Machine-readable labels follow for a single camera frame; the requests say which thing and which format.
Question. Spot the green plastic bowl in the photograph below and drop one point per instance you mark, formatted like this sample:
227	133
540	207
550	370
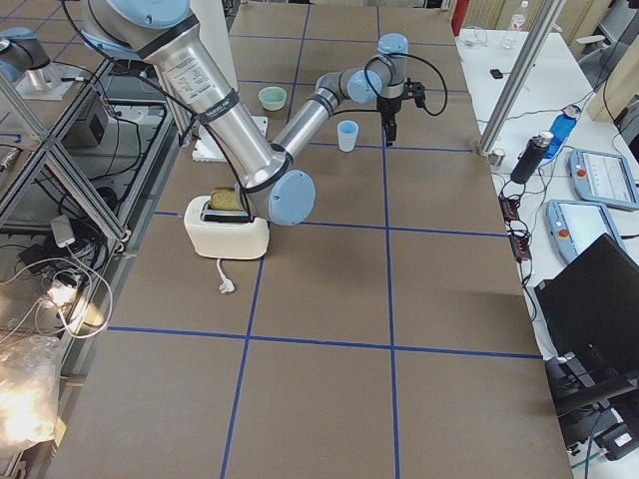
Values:
273	98

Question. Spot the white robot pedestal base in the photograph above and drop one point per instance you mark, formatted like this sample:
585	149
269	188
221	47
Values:
225	118

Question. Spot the clear plastic bottle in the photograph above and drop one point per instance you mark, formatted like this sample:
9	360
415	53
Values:
518	17

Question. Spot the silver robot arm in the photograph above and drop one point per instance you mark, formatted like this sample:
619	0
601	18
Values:
166	34

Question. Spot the black water bottle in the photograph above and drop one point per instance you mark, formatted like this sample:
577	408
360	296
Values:
535	150

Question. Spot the black laptop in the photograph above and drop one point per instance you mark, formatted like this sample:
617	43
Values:
591	309

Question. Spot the blue water bottle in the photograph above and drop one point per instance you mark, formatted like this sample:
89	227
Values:
561	129

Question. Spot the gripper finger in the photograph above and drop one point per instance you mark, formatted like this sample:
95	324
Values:
390	130

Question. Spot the clear plastic bag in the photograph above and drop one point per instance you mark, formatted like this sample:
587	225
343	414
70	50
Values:
30	371

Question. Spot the cream two-slot toaster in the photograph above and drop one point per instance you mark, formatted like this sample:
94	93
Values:
220	234

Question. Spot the aluminium frame post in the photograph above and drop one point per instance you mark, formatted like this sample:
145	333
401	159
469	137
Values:
533	44

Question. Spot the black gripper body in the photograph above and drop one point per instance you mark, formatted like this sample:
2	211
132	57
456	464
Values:
388	108

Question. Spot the blue cup from toaster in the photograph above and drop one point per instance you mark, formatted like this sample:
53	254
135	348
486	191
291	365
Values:
346	144

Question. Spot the upper teach pendant tablet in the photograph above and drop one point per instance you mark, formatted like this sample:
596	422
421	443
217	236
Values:
604	178

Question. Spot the black power strip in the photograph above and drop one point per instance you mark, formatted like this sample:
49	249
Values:
517	230

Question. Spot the lower teach pendant tablet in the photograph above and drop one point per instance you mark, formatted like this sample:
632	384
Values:
575	225

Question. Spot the teach pendant tablet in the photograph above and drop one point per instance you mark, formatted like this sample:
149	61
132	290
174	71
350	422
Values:
575	225
604	178

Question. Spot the toast bread slice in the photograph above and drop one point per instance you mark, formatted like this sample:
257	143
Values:
225	199

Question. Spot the white toaster power plug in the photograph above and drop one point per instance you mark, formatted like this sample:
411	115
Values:
226	285

